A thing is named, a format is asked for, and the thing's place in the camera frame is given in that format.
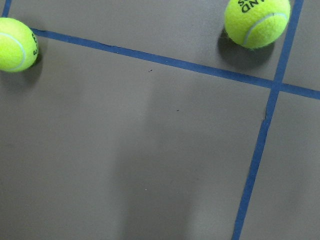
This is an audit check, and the tennis ball with black lettering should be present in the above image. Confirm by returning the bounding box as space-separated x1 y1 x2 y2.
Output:
224 0 291 49

